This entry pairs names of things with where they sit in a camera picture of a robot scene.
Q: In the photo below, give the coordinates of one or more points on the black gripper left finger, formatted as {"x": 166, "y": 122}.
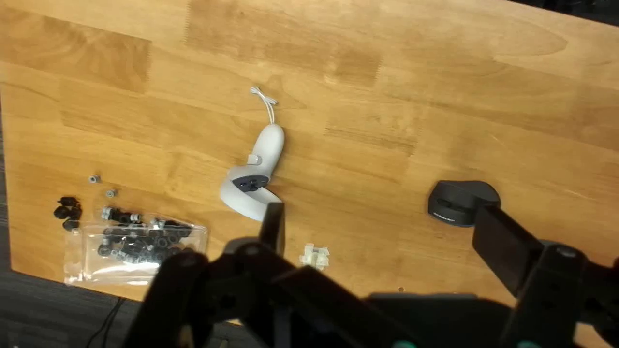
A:
{"x": 272, "y": 228}

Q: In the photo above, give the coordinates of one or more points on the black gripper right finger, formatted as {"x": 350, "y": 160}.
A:
{"x": 505, "y": 245}

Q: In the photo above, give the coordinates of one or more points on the black computer mouse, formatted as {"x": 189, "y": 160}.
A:
{"x": 456, "y": 201}

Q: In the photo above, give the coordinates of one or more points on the small clear plastic piece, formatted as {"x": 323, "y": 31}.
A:
{"x": 315, "y": 255}

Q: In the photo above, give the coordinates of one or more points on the white VR controller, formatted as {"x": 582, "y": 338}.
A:
{"x": 245, "y": 187}

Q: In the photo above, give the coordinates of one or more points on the plastic bag of black screws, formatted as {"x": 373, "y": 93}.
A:
{"x": 125, "y": 253}

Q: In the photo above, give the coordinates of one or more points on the loose black screws cluster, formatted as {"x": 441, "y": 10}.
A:
{"x": 67, "y": 211}

